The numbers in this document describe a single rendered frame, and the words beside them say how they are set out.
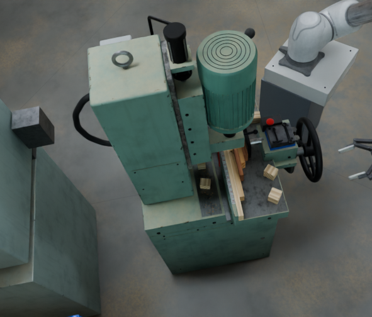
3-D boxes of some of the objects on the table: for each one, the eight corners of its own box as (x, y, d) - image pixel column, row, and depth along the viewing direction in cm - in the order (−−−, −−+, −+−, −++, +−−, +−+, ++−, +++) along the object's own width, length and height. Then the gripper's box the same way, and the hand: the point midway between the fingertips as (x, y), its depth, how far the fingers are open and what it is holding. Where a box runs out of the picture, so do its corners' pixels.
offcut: (267, 168, 162) (268, 163, 159) (277, 173, 161) (278, 168, 157) (263, 175, 161) (264, 170, 157) (272, 180, 160) (274, 175, 156)
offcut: (267, 200, 156) (267, 196, 152) (271, 191, 158) (272, 187, 154) (277, 204, 155) (277, 200, 151) (281, 195, 156) (282, 190, 153)
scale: (235, 203, 151) (235, 203, 151) (231, 204, 151) (231, 204, 151) (211, 99, 176) (211, 98, 176) (208, 99, 176) (208, 99, 176)
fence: (238, 221, 153) (238, 216, 149) (234, 221, 153) (234, 216, 149) (209, 97, 183) (209, 90, 178) (206, 98, 183) (205, 90, 178)
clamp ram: (265, 155, 165) (266, 143, 157) (247, 158, 165) (247, 147, 157) (260, 136, 169) (260, 124, 162) (242, 139, 170) (242, 128, 162)
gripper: (383, 120, 176) (333, 138, 183) (406, 170, 163) (352, 187, 171) (383, 127, 182) (335, 144, 189) (406, 177, 169) (354, 192, 177)
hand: (346, 163), depth 179 cm, fingers open, 13 cm apart
